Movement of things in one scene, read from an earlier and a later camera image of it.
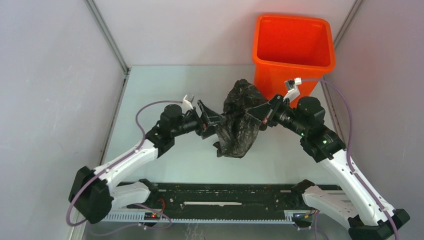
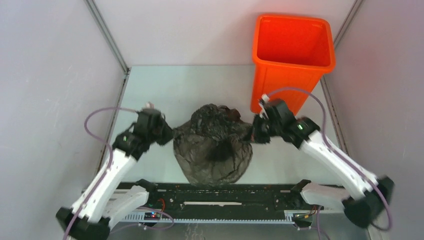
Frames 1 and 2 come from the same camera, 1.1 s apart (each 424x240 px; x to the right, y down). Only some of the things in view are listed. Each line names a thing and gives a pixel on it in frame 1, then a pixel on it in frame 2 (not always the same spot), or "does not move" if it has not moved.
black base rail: [223, 197] does not move
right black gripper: [270, 109] → [258, 138]
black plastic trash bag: [238, 135] → [211, 149]
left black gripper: [205, 124] → [169, 131]
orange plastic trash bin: [287, 48] does not move
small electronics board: [152, 216] does not move
